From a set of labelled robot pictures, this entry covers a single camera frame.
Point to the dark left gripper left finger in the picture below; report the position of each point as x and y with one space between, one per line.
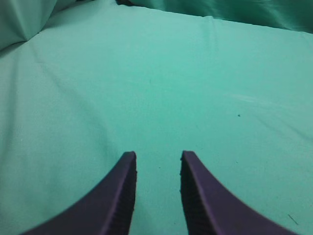
106 210

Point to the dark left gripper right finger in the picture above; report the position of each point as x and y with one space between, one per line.
211 209

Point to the green table cloth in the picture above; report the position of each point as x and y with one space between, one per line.
102 79

